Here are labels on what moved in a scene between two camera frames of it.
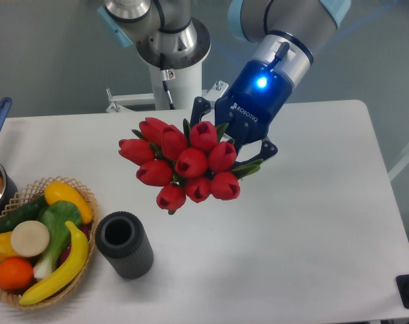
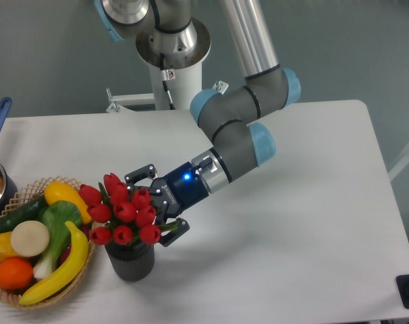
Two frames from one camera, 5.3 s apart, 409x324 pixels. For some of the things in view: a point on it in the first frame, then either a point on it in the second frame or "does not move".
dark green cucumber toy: x=31 y=211 does not move
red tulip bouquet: x=195 y=163 → x=122 y=218
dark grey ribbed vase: x=121 y=239 does not move
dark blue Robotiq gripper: x=249 y=107 → x=177 y=192
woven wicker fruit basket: x=13 y=202 does not move
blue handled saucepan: x=3 y=192 does not move
